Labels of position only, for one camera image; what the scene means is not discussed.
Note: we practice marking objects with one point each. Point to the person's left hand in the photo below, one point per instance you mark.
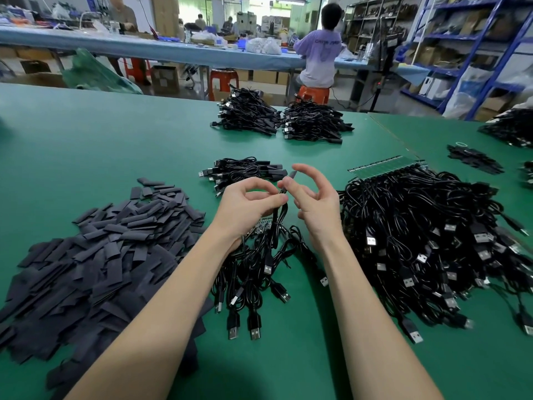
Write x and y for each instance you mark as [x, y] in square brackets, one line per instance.
[246, 208]

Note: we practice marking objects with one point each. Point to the person's right hand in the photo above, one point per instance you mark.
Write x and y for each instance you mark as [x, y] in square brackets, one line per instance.
[321, 214]

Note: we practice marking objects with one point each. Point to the pile of black sleeve strips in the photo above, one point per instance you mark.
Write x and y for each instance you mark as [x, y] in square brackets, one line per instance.
[91, 270]

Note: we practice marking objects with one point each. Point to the person's right forearm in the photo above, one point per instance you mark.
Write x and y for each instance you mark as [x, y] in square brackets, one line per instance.
[366, 337]

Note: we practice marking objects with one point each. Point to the person's left forearm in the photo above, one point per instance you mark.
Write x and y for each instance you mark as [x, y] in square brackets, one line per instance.
[150, 337]

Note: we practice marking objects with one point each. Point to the orange plastic stool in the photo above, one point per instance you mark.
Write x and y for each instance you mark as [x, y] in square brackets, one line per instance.
[313, 94]

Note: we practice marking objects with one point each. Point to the brown cardboard box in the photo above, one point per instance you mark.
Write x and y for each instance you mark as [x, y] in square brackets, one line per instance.
[265, 77]

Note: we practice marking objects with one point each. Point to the small upright cardboard box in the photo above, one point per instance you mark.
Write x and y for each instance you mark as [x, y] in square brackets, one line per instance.
[164, 79]

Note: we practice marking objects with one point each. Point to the black tripod stand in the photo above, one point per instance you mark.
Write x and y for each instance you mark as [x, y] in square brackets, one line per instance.
[385, 54]

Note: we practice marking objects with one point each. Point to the white plastic bag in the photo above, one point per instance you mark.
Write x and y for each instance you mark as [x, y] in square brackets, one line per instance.
[460, 108]

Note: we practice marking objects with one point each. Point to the green plastic bag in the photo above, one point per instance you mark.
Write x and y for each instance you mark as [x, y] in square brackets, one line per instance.
[100, 75]

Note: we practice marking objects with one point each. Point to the dark storage shelf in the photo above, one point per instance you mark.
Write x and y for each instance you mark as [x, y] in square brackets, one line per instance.
[366, 20]

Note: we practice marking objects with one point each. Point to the long blue work table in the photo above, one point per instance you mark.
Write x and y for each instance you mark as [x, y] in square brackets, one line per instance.
[125, 44]

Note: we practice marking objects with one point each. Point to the blue metal shelving rack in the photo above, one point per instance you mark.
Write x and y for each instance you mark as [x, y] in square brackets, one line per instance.
[454, 36]

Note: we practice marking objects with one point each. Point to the open cardboard box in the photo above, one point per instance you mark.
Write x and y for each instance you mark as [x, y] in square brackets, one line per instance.
[42, 79]

